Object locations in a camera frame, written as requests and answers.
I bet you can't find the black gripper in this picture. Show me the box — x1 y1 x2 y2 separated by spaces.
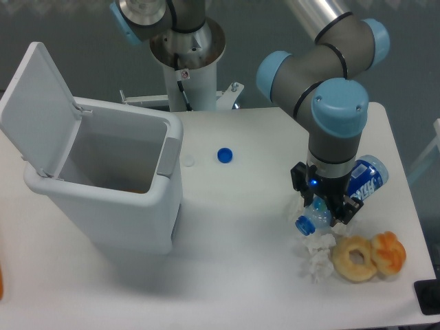
290 162 364 228

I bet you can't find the blue label plastic bottle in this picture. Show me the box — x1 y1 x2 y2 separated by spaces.
295 155 388 236

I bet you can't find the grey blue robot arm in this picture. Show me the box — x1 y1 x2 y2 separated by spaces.
110 1 390 224

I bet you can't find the blue bottle cap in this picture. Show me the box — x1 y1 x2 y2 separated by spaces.
217 147 234 164

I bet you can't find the white bottle cap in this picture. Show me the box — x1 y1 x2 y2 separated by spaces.
183 155 195 167

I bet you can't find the white trash can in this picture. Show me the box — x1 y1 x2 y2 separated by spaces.
1 42 184 254

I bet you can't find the crumpled white tissue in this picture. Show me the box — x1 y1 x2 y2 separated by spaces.
287 197 358 285

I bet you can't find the orange glazed pastry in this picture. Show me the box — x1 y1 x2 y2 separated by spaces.
371 231 406 276

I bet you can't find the black device corner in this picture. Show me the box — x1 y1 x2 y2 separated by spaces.
414 279 439 316

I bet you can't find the orange object at edge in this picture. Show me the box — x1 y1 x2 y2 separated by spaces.
0 235 6 301

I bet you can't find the ring donut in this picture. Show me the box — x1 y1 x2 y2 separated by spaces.
331 235 377 283

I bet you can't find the white frame at right edge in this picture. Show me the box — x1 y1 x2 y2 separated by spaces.
407 118 439 186

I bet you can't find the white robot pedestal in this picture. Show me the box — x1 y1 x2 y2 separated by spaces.
119 17 245 113

